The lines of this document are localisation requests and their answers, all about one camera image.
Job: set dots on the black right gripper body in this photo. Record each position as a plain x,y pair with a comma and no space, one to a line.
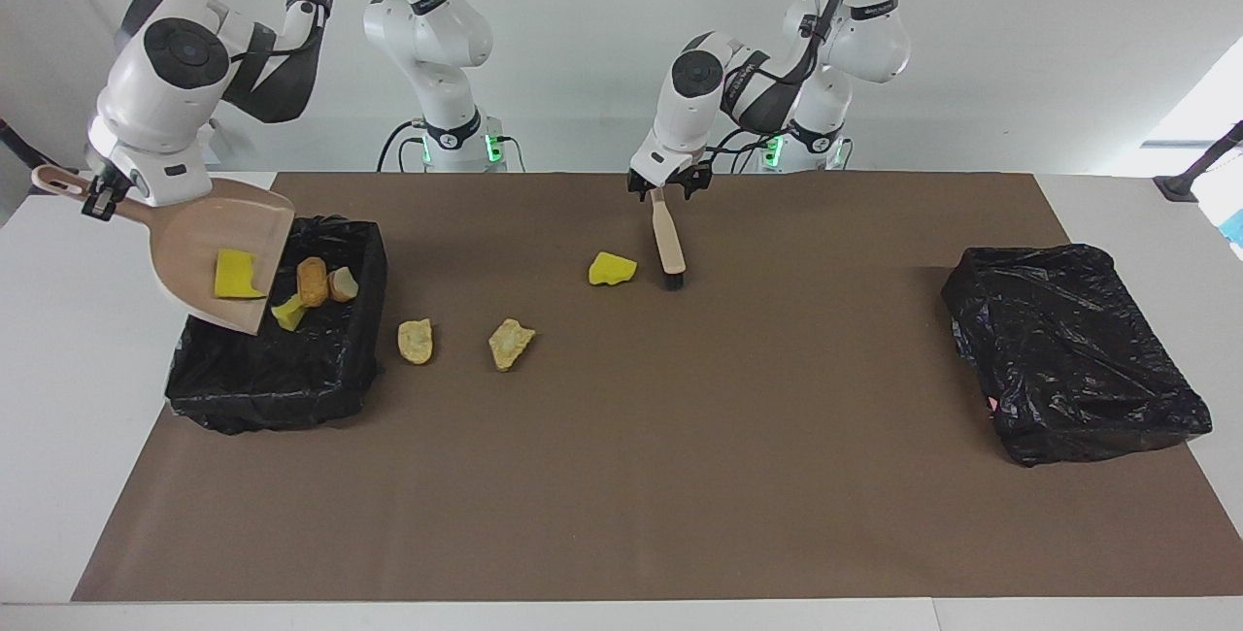
115,182

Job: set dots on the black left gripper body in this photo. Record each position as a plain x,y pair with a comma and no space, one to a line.
675,175

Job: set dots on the beige brush with black bristles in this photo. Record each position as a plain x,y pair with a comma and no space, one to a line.
666,243

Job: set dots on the yellow sponge chunk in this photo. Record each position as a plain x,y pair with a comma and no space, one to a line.
612,269

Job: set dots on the beige plastic dustpan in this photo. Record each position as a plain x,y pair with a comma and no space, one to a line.
194,243

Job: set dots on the large notched yellow sponge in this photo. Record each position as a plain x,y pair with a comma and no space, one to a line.
236,274

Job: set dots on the beige bread slab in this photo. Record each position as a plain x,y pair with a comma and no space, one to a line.
509,345

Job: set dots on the small yellow sponge wedge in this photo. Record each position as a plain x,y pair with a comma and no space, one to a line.
287,314

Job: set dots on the brown fried croquette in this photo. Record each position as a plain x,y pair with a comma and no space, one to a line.
312,282

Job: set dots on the crusty beige bread piece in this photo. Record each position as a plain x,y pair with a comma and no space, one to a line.
342,284

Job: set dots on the rounded beige bread piece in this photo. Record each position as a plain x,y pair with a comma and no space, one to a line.
415,341

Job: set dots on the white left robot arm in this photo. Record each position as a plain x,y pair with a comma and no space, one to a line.
694,97

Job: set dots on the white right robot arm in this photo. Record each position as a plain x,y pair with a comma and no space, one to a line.
165,97

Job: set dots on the open bin with black bag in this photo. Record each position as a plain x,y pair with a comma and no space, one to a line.
291,379

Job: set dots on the black bag wrapped bin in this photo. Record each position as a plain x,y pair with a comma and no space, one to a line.
1068,349

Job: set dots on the brown table mat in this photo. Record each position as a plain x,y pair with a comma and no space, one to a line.
583,514

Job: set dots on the light blue object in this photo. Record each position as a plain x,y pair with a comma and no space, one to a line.
1236,226

